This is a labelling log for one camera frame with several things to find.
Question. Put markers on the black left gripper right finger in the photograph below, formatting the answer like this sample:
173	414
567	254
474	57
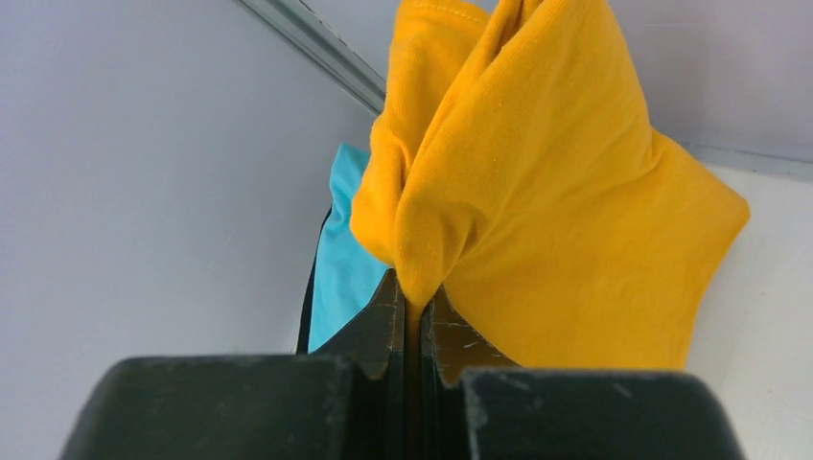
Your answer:
479	404

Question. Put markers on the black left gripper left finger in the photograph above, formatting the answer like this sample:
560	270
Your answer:
342	401

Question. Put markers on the orange t shirt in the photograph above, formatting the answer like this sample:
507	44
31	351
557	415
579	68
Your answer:
514	165

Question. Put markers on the black folded t shirt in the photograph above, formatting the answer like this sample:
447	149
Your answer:
305	324

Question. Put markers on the teal folded t shirt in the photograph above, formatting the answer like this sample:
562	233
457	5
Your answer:
345	274

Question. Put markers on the left aluminium frame post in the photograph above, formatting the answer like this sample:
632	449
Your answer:
313	38

